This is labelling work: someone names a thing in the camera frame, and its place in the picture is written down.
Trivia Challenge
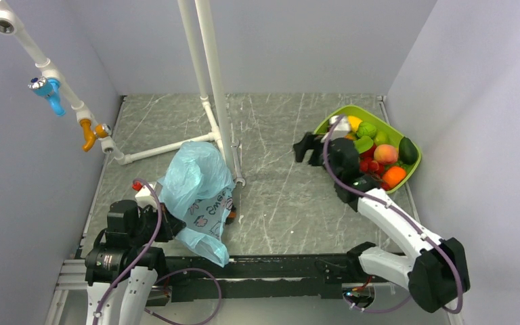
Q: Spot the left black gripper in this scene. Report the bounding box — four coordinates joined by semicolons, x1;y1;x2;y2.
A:
129;201;186;247

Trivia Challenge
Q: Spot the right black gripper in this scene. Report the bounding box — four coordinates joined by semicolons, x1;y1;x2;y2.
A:
292;133;341;183

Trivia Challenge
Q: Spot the green fake pear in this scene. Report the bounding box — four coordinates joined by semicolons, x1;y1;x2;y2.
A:
354;135;374;155

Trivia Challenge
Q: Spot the light blue plastic bag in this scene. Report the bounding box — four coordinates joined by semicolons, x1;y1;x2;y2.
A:
157;142;236;267

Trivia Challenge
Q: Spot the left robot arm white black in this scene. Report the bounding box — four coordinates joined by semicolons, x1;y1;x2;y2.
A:
85;200;186;324

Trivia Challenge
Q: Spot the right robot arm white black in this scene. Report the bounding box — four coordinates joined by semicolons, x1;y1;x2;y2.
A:
292;132;471;313

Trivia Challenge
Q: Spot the yellow fake lemon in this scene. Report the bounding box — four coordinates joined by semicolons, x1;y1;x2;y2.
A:
347;116;363;133

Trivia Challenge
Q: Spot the bumpy green fake fruit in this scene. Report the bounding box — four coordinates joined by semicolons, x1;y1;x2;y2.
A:
355;121;378;139

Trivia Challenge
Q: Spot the red fake apple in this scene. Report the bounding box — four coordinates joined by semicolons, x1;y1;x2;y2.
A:
360;144;376;160

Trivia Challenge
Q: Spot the red fake cherry bunch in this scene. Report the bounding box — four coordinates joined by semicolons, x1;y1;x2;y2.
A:
360;157;391;191

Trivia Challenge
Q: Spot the light green fake lime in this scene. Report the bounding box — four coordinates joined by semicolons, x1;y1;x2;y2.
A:
373;130;391;146

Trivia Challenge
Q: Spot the fake peach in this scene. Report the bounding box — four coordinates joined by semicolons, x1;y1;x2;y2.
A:
373;144;399;165

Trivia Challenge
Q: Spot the orange fake tangerine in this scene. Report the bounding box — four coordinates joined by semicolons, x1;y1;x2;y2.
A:
382;166;407;190

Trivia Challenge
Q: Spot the dark green fake avocado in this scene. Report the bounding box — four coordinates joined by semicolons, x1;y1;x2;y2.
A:
398;137;419;165

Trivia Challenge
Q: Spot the steel wrench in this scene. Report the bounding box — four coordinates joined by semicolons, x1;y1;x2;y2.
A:
231;140;246;187

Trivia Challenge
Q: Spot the white PVC pipe stand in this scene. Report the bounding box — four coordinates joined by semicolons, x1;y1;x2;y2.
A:
107;0;243;173

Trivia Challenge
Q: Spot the orange tap valve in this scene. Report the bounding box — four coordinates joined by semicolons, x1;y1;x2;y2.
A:
79;118;112;152

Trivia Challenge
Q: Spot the green plastic fruit tray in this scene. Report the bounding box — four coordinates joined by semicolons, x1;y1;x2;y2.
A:
313;105;422;194

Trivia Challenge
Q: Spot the black orange hex key set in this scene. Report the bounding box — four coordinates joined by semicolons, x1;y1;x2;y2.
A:
225;207;237;225

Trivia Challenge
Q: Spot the blue tap valve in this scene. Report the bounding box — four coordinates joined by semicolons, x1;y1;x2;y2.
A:
28;76;66;116

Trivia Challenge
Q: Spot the white pipe with taps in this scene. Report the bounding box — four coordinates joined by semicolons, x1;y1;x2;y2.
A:
0;0;114;154

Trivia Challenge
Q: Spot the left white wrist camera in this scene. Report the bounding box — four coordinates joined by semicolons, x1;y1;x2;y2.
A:
132;181;162;209

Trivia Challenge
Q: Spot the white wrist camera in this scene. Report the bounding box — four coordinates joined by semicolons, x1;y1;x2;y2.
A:
132;181;162;209
326;115;352;140

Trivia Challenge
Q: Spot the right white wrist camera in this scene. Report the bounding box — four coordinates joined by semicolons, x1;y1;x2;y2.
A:
326;115;352;140

